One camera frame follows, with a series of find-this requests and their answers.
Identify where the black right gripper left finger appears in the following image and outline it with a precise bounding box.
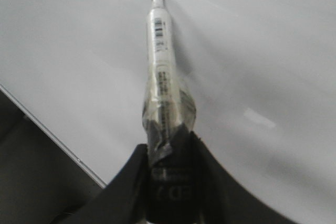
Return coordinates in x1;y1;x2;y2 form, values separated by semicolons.
61;144;148;223

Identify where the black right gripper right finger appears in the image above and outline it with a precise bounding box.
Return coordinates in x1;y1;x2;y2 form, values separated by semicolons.
190;131;336;224

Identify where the white marker with black cap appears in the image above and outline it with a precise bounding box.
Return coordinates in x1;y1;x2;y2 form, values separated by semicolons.
142;0;196;223

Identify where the white whiteboard with aluminium frame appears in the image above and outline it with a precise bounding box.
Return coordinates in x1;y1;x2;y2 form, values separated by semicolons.
1;0;335;223

